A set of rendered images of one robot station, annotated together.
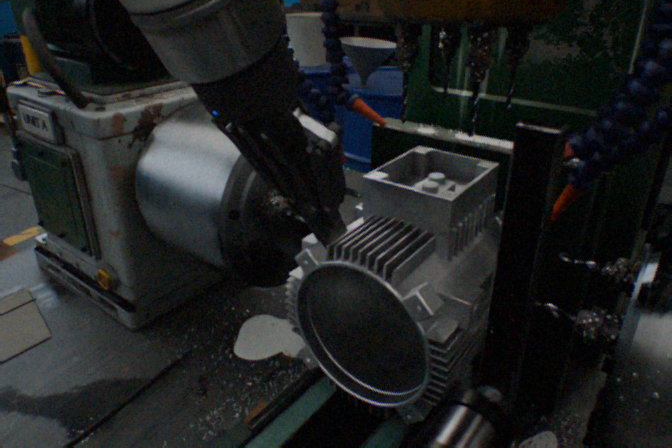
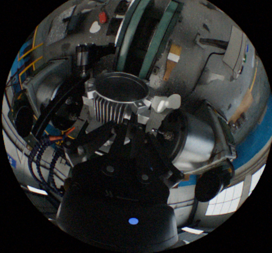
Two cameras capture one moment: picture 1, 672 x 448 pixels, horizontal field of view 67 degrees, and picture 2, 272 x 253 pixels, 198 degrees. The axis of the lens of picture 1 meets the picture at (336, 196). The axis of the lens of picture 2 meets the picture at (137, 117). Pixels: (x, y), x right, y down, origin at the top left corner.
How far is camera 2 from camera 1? 0.36 m
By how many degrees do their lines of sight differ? 30
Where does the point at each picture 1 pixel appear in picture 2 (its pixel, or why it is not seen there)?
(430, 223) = (96, 124)
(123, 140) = (217, 151)
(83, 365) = (212, 88)
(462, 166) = (103, 147)
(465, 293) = (85, 100)
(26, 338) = (226, 57)
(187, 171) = (200, 144)
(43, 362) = (220, 88)
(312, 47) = not seen: hidden behind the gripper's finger
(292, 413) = (147, 66)
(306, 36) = not seen: hidden behind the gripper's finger
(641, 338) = (52, 92)
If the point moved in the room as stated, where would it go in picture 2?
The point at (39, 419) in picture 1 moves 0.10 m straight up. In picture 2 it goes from (214, 72) to (224, 81)
